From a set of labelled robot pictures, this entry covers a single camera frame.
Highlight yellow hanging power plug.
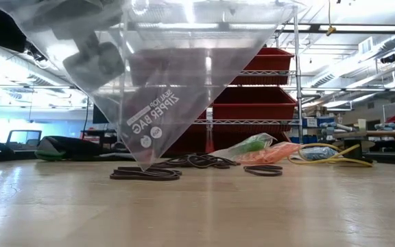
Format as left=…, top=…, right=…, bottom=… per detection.
left=326, top=0, right=337, bottom=37

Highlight dark rubber bands pile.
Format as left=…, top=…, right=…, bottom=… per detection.
left=152, top=153, right=242, bottom=170

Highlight dark grey monitor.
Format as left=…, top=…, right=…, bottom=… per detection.
left=93, top=102, right=110, bottom=125

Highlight chrome wire shelf rack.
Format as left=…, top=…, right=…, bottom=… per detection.
left=117, top=1, right=304, bottom=154

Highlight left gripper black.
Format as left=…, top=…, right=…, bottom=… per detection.
left=49, top=0, right=123, bottom=45

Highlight clear zip bag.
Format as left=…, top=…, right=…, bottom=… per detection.
left=211, top=132, right=278, bottom=162
left=0, top=0, right=307, bottom=172
left=300, top=145, right=339, bottom=161
left=235, top=141, right=303, bottom=165

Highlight yellow cable coil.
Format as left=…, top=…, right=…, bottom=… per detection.
left=286, top=140, right=375, bottom=168

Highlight black bundle with green edge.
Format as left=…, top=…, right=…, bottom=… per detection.
left=34, top=135, right=136, bottom=162

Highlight single dark rubber band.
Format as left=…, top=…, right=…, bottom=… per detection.
left=243, top=164, right=284, bottom=178

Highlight blue rubber bands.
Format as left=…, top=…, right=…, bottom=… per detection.
left=302, top=146, right=337, bottom=161

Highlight pale blue cylindrical part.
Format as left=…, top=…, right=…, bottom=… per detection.
left=320, top=121, right=356, bottom=136
left=374, top=121, right=395, bottom=132

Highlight blue bin with white label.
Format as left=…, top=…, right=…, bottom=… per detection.
left=302, top=117, right=328, bottom=129

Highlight black hanging cable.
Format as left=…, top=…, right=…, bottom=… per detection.
left=82, top=97, right=91, bottom=137

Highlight green rubber bands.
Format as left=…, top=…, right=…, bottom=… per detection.
left=238, top=137, right=274, bottom=155

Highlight loose dark rubber bands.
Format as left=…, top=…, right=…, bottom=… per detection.
left=109, top=165, right=183, bottom=182

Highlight blue storage bin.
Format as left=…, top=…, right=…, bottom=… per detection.
left=292, top=134, right=322, bottom=148

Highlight orange rubber bands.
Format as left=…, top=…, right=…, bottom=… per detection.
left=243, top=143, right=301, bottom=165

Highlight computer monitor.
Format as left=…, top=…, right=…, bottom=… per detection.
left=5, top=129, right=43, bottom=151

